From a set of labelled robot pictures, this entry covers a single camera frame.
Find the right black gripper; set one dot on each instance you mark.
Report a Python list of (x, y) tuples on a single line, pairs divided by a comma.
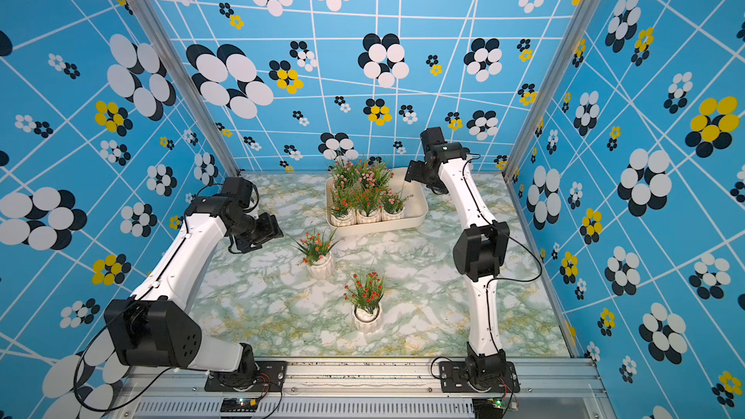
[(414, 174)]

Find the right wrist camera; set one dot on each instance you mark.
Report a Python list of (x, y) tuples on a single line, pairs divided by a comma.
[(431, 137)]

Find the white plastic storage box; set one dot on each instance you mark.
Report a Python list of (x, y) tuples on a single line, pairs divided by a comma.
[(412, 215)]

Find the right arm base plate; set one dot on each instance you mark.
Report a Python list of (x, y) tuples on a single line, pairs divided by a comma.
[(455, 377)]

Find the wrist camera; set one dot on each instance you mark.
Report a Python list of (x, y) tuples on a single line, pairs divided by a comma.
[(431, 137), (243, 191)]

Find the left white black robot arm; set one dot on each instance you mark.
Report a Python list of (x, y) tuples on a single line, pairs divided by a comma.
[(152, 328)]

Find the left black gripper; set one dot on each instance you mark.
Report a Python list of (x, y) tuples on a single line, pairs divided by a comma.
[(272, 229)]

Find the pink potted gypsophila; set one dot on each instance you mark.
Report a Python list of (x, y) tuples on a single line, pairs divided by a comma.
[(374, 175)]

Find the left controller board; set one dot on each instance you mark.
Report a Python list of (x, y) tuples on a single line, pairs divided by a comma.
[(239, 405)]

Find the aluminium front rail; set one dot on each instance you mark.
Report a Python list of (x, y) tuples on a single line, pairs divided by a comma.
[(373, 388)]

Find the controller board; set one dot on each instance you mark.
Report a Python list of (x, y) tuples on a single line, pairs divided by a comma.
[(488, 408), (239, 405)]

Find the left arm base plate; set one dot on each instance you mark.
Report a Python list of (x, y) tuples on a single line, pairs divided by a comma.
[(263, 376)]

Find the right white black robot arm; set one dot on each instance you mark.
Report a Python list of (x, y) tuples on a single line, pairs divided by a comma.
[(478, 254)]

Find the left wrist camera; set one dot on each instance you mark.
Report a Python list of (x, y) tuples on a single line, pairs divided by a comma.
[(243, 191)]

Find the right controller board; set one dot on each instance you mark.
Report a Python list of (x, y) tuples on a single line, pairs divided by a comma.
[(488, 408)]

